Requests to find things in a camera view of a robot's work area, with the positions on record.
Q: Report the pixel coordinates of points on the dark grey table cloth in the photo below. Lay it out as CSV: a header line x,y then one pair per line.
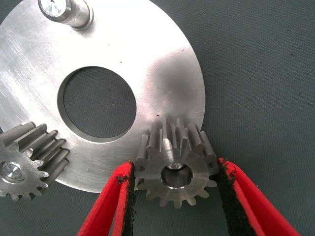
x,y
258,73

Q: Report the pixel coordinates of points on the steel planetary gear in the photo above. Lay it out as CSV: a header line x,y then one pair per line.
x,y
197,177
37,172

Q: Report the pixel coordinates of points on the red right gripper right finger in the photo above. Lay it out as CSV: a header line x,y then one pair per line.
x,y
256,211

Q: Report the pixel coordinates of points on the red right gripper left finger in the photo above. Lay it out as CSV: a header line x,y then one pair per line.
x,y
105,209

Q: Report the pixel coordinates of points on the round metal carrier plate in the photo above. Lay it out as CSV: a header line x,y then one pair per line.
x,y
147,37

